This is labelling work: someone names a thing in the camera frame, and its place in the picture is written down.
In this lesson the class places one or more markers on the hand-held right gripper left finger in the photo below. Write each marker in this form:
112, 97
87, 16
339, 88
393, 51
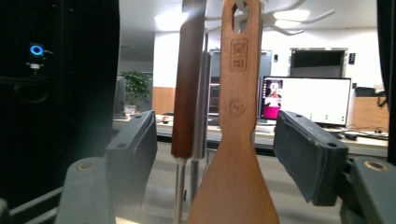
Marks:
134, 155

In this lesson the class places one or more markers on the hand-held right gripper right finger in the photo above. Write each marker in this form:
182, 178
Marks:
311, 155

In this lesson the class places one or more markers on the wooden rice paddle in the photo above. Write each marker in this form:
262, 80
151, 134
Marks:
236, 140

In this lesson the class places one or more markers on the background office desk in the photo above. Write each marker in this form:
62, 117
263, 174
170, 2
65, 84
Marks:
367, 143

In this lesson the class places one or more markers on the lit computer monitor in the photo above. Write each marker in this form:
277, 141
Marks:
314, 96

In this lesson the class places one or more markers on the green potted plant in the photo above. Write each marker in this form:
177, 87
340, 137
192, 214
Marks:
137, 85

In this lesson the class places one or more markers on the black curtain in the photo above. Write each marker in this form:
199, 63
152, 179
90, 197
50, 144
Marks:
77, 77
387, 77

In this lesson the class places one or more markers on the ceiling light panel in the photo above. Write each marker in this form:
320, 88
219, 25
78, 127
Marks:
291, 15

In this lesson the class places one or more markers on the dark wall screen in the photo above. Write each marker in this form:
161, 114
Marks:
317, 62

